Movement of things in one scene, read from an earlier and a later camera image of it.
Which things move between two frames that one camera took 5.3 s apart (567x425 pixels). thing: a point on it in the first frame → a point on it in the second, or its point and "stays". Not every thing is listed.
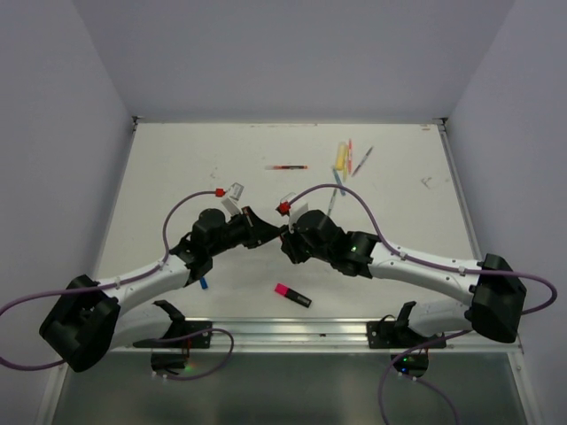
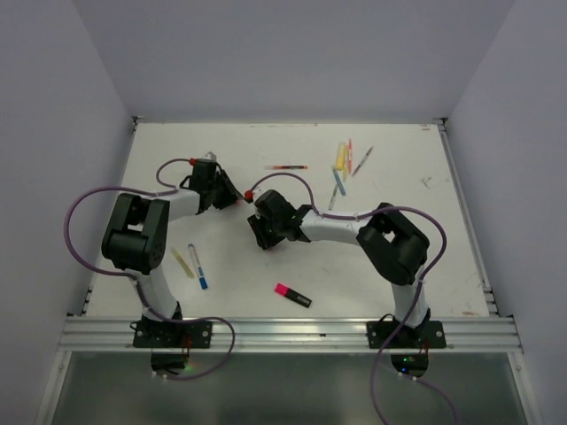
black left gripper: [257, 231] → [230, 194]
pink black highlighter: [299, 297] stays
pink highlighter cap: [282, 289] stays
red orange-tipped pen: [286, 167] stays
